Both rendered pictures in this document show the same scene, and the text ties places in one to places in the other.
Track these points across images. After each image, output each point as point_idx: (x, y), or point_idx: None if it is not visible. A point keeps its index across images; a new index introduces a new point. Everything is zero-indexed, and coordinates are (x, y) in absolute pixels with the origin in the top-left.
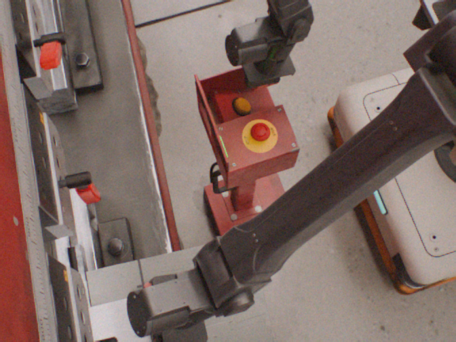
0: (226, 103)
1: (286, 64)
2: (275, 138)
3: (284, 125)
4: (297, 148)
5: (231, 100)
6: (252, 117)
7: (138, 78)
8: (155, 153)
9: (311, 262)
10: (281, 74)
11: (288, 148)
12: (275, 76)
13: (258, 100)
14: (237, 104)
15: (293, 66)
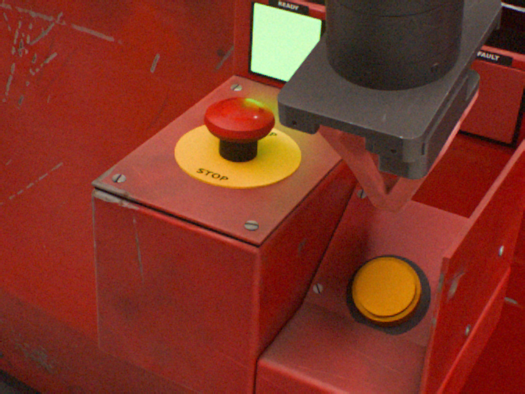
0: (429, 244)
1: (333, 92)
2: (188, 165)
3: (193, 202)
4: (98, 177)
5: (432, 274)
6: (306, 177)
7: None
8: (450, 152)
9: None
10: (310, 58)
11: (126, 167)
12: (320, 39)
13: (366, 360)
14: (401, 264)
15: (301, 105)
